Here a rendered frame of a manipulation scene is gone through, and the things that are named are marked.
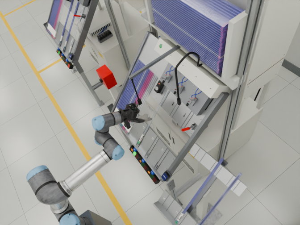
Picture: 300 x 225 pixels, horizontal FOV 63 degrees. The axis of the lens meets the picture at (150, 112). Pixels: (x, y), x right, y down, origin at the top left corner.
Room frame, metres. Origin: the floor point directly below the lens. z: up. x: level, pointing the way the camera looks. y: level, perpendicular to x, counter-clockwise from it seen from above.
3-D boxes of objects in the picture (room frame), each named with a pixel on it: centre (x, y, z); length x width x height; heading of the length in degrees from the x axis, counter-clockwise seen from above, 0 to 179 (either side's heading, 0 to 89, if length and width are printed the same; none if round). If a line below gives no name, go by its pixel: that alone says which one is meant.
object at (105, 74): (1.56, 0.28, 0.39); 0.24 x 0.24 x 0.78; 22
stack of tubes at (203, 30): (0.96, -0.32, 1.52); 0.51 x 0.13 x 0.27; 22
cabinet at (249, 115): (1.06, -0.42, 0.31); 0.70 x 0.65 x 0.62; 22
